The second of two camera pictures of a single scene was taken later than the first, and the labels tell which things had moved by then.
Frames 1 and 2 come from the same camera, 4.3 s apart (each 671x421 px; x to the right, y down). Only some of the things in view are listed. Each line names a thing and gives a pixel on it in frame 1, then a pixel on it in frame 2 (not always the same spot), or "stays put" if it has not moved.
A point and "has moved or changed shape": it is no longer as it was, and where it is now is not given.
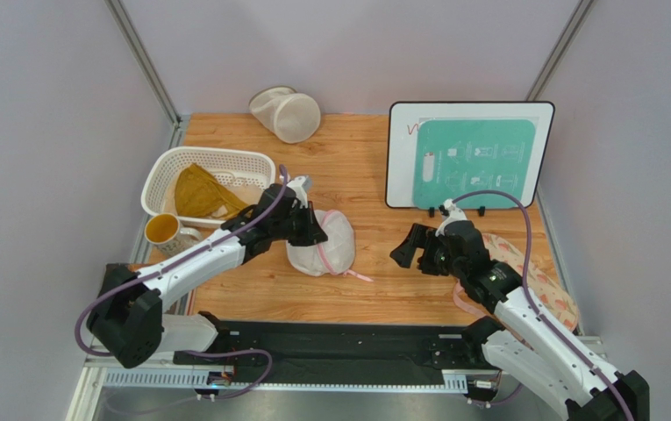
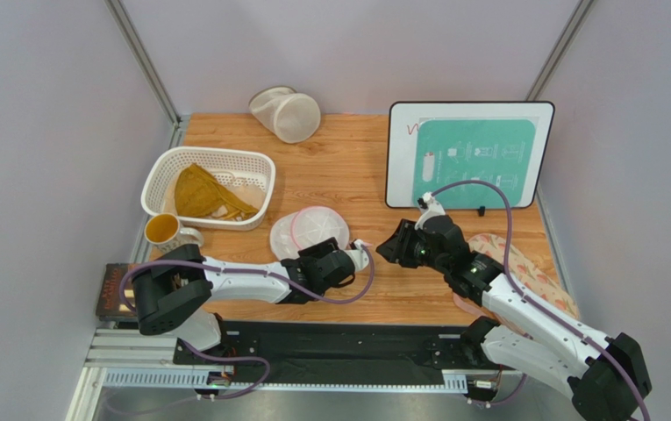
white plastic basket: (205, 186) stays put
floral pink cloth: (550, 299) stays put
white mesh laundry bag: (331, 258) has moved or changed shape
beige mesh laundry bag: (293, 117) stays put
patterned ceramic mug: (165, 231) stays put
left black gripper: (313, 233) → (320, 249)
